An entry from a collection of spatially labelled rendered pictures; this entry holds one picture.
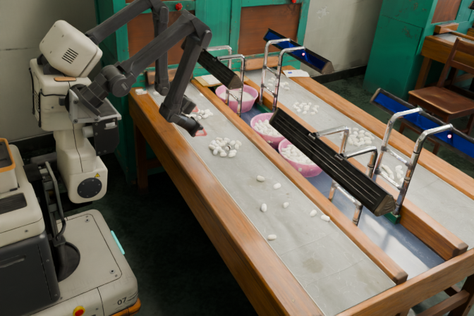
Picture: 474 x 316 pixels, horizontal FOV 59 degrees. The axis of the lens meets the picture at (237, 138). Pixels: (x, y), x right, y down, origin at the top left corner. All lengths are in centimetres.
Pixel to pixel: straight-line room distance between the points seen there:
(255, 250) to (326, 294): 28
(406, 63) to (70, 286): 367
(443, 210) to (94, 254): 162
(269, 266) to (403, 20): 349
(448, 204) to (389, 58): 285
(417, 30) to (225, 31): 226
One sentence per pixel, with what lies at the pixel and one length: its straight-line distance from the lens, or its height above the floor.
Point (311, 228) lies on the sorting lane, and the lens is 169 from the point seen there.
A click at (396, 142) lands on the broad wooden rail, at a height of 76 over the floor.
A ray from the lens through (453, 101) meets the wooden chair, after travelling 392.
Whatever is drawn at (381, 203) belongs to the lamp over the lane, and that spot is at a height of 108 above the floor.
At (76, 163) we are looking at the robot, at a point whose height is 86.
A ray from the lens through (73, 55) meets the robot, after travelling 162.
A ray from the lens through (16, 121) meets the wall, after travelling 350.
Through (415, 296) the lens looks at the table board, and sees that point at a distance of 172.
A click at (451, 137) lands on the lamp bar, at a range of 183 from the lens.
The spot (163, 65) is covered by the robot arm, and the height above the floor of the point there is 110.
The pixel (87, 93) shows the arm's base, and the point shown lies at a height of 122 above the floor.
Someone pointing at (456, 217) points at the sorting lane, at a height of 74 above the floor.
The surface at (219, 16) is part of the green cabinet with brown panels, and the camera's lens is 275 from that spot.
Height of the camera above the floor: 186
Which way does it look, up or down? 31 degrees down
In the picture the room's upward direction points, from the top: 4 degrees clockwise
